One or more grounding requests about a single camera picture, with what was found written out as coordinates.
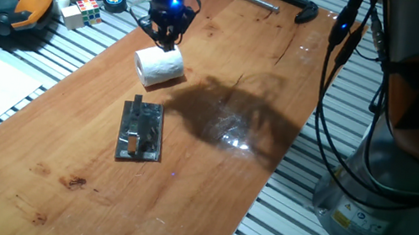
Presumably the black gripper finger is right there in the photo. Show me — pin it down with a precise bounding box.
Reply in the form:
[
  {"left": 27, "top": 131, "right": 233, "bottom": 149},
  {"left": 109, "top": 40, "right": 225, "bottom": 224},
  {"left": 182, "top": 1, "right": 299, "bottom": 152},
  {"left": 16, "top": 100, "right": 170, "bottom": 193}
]
[
  {"left": 135, "top": 16, "right": 175, "bottom": 50},
  {"left": 165, "top": 8, "right": 198, "bottom": 56}
]

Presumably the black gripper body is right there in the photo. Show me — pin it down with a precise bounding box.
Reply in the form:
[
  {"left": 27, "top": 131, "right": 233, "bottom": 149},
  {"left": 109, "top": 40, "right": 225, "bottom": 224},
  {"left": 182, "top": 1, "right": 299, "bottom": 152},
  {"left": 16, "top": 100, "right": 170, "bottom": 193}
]
[{"left": 143, "top": 0, "right": 199, "bottom": 33}]

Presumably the white toilet paper roll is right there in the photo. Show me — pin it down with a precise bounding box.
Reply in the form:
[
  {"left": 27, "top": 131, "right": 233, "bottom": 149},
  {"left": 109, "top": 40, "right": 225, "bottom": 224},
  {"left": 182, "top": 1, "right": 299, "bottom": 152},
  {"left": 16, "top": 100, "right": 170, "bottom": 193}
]
[{"left": 129, "top": 40, "right": 189, "bottom": 93}]

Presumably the round black blue-yellow puck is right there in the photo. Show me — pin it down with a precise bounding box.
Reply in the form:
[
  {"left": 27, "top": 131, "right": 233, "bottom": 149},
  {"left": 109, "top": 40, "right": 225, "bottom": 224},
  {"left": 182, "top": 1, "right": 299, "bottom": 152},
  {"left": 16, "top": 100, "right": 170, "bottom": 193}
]
[{"left": 101, "top": 0, "right": 129, "bottom": 15}]

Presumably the colourful Rubik's cube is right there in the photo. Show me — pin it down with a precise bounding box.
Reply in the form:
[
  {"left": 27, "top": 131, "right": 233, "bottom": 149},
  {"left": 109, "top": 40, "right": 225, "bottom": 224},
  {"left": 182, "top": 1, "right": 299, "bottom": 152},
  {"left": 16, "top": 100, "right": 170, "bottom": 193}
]
[{"left": 71, "top": 0, "right": 106, "bottom": 29}]

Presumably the white cube block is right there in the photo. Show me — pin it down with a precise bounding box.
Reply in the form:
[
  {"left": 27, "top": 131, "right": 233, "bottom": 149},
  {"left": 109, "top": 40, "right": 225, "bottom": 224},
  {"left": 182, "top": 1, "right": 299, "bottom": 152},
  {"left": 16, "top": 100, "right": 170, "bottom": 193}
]
[{"left": 56, "top": 3, "right": 87, "bottom": 33}]

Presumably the brown wooden board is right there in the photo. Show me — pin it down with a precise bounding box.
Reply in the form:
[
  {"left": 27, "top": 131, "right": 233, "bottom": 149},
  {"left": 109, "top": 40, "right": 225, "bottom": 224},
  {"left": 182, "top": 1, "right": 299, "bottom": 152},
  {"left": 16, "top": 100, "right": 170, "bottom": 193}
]
[{"left": 0, "top": 0, "right": 373, "bottom": 235}]

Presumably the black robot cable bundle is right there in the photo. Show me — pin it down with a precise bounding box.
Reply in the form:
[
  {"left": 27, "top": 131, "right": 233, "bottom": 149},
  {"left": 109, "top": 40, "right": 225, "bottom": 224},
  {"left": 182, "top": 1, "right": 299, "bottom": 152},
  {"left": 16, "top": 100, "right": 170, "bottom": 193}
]
[{"left": 103, "top": 0, "right": 419, "bottom": 217}]

